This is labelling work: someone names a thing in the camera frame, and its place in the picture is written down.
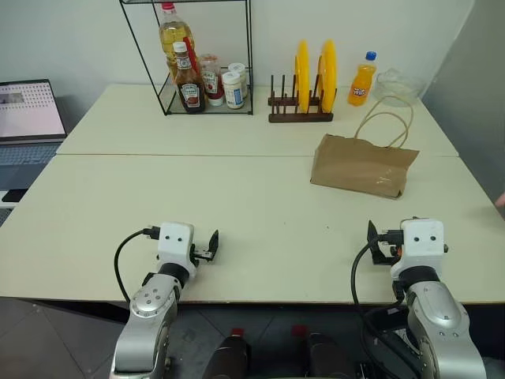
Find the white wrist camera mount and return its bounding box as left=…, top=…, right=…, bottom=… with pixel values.
left=156, top=221, right=197, bottom=280
left=389, top=218, right=447, bottom=280

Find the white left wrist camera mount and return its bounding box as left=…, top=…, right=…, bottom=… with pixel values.
left=156, top=221, right=197, bottom=280

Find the white jar blue label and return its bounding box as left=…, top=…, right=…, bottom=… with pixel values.
left=228, top=62, right=250, bottom=99
left=221, top=70, right=247, bottom=111

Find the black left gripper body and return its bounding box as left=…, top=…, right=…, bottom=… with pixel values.
left=190, top=243, right=211, bottom=263

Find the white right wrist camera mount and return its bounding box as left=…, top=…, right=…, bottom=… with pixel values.
left=389, top=218, right=447, bottom=280

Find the orange Fanta soda bottle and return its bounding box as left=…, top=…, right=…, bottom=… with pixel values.
left=346, top=51, right=378, bottom=107

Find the brown paper bag with handles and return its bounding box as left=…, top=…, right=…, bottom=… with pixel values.
left=309, top=96, right=421, bottom=200

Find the squeeze ketchup bottle white cap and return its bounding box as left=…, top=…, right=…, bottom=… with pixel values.
left=198, top=54, right=226, bottom=108

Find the glass Heinz ketchup bottle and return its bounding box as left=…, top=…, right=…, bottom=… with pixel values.
left=171, top=41, right=208, bottom=116

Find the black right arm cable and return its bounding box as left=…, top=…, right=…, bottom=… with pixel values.
left=351, top=235, right=408, bottom=358

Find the black smartphone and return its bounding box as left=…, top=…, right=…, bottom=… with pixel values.
left=0, top=189, right=28, bottom=204

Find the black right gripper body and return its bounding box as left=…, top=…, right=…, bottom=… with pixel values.
left=372, top=228, right=405, bottom=266

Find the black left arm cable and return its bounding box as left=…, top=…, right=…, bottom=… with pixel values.
left=114, top=225, right=161, bottom=303

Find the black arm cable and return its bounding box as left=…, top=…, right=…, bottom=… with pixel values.
left=351, top=235, right=408, bottom=358
left=114, top=225, right=161, bottom=303

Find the grey laptop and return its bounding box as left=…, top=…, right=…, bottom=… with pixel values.
left=0, top=78, right=69, bottom=191

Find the yellow plate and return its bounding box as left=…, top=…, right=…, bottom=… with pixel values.
left=293, top=39, right=311, bottom=114
left=316, top=39, right=339, bottom=114

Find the black box under table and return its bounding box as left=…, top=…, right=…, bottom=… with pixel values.
left=361, top=306, right=413, bottom=358

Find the black wire shelf rack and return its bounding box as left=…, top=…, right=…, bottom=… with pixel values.
left=119, top=0, right=255, bottom=117

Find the cooking oil bottle red cap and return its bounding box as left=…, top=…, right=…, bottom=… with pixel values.
left=158, top=2, right=200, bottom=86

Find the dark rounded shape red top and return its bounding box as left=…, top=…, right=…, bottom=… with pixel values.
left=211, top=327, right=253, bottom=379
left=290, top=325, right=343, bottom=379

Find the dark wooden dish rack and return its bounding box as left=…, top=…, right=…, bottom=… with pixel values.
left=267, top=73, right=335, bottom=124

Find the clear glass bowl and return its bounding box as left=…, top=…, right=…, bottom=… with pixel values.
left=373, top=67, right=426, bottom=108

